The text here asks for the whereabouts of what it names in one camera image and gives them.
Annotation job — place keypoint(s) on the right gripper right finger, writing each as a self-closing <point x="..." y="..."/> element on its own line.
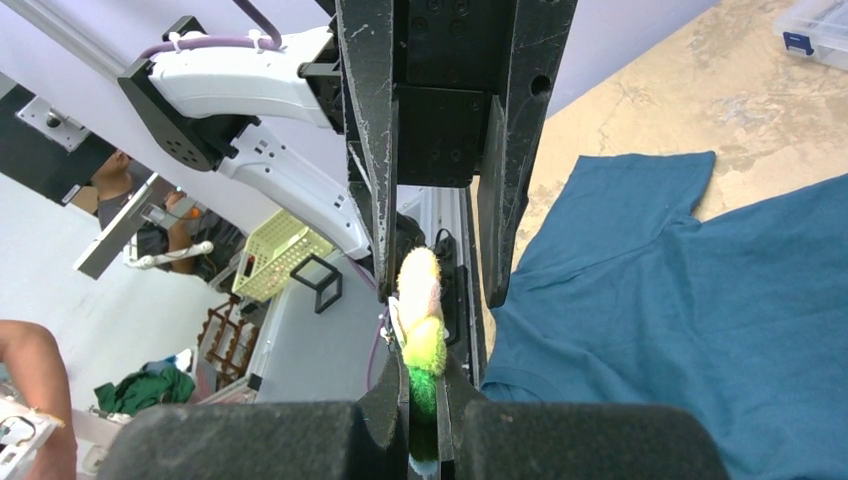
<point x="482" y="439"/>

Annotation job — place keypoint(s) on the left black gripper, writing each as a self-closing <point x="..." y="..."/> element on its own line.
<point x="452" y="58"/>

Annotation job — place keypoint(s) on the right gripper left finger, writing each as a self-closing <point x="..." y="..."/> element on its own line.
<point x="363" y="439"/>

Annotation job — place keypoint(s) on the colourful plush flower brooch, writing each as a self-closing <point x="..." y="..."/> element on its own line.
<point x="419" y="326"/>

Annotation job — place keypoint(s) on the blue t-shirt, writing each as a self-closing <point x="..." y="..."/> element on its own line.
<point x="623" y="296"/>

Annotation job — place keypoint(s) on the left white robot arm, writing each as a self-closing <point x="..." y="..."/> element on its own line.
<point x="328" y="123"/>

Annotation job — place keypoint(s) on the person's bare forearm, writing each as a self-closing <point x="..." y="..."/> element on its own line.
<point x="33" y="360"/>

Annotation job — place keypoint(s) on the pale yellow perforated basket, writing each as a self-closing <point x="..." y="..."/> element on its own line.
<point x="271" y="252"/>

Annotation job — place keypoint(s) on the clear plastic organizer box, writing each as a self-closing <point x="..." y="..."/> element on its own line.
<point x="815" y="30"/>

